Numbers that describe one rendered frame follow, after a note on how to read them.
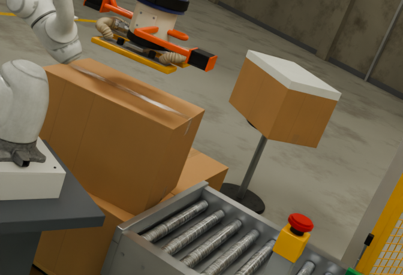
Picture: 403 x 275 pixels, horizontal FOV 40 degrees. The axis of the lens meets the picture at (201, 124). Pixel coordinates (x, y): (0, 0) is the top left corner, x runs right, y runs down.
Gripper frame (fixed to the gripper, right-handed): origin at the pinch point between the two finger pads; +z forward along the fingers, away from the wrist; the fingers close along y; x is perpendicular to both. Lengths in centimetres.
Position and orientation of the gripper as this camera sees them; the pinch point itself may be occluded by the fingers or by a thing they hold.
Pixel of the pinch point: (78, 0)
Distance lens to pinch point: 221.8
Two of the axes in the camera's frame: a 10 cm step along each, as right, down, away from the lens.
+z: 2.8, -2.2, 9.3
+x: 9.0, 4.0, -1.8
